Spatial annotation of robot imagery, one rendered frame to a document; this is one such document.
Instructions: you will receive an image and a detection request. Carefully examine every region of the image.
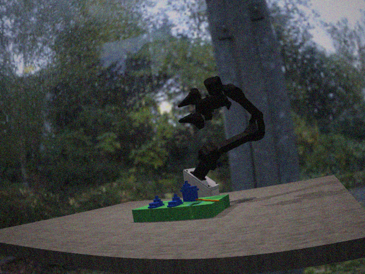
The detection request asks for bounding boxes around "green flat plate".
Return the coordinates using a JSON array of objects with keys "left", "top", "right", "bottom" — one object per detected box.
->
[{"left": 132, "top": 194, "right": 230, "bottom": 222}]

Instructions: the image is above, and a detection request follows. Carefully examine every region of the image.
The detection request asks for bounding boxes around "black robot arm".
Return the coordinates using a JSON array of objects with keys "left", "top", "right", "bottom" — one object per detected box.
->
[{"left": 190, "top": 76, "right": 265, "bottom": 181}]

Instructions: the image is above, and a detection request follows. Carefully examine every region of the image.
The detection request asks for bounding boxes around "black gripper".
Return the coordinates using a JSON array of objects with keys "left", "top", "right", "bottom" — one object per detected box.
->
[{"left": 178, "top": 88, "right": 215, "bottom": 129}]

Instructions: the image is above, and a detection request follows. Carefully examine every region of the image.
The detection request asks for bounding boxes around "blue micro servo with orange cable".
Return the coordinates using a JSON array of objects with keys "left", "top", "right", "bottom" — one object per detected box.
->
[{"left": 180, "top": 181, "right": 219, "bottom": 202}]

